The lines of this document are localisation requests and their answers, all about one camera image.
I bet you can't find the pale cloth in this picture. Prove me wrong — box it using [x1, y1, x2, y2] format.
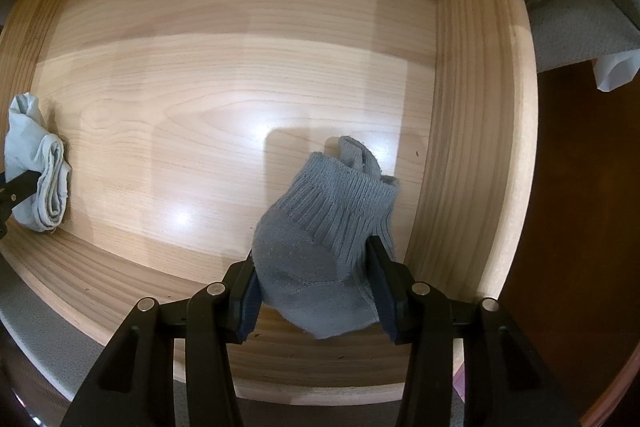
[4, 93, 72, 234]

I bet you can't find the grey ribbed sock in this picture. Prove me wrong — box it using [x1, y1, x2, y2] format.
[252, 135, 402, 340]

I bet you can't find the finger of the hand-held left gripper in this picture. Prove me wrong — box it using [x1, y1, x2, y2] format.
[0, 169, 41, 240]

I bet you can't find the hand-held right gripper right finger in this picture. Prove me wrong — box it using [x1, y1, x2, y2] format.
[367, 234, 568, 427]

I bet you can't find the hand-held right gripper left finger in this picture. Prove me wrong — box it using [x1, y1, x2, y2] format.
[60, 252, 261, 427]

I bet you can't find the brown wooden furniture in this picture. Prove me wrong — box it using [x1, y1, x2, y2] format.
[500, 62, 640, 427]

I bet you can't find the white cloth edge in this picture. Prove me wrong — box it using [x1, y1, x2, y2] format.
[592, 49, 640, 92]

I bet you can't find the light wooden drawer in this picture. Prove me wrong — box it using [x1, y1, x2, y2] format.
[0, 0, 540, 405]

